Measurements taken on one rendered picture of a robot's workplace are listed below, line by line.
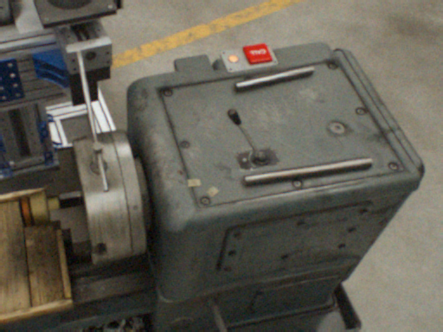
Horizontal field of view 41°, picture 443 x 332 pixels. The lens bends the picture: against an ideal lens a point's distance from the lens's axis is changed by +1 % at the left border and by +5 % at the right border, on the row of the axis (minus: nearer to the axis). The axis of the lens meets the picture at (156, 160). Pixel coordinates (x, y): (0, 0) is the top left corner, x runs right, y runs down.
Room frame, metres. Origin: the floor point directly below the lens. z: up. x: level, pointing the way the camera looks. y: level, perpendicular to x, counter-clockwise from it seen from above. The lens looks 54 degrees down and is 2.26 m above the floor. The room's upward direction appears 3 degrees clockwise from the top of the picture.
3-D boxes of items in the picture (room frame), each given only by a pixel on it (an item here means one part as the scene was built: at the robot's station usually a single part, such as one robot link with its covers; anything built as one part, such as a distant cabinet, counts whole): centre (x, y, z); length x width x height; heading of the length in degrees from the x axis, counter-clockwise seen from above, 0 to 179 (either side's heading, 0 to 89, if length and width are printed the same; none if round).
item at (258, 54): (1.09, -0.24, 1.26); 0.06 x 0.06 x 0.02; 16
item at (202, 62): (1.04, -0.08, 1.24); 0.09 x 0.08 x 0.03; 106
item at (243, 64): (1.08, -0.22, 1.23); 0.13 x 0.08 x 0.05; 106
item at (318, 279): (0.88, -0.25, 0.43); 0.60 x 0.48 x 0.86; 106
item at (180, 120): (0.87, -0.25, 1.06); 0.59 x 0.48 x 0.39; 106
